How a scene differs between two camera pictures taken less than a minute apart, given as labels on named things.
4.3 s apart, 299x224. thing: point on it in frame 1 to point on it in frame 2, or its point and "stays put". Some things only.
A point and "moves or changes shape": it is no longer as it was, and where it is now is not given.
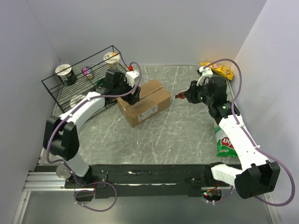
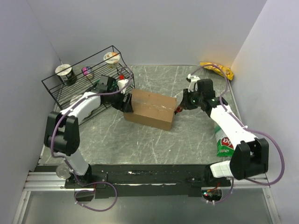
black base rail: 150,180 stays put
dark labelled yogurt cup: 66,74 stays put
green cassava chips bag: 225,147 stays put
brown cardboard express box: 153,98 moves or changes shape
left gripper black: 136,95 to 128,108
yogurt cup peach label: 111,59 stays put
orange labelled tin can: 62,172 stays put
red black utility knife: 180,95 to 179,109
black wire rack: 81,79 stays put
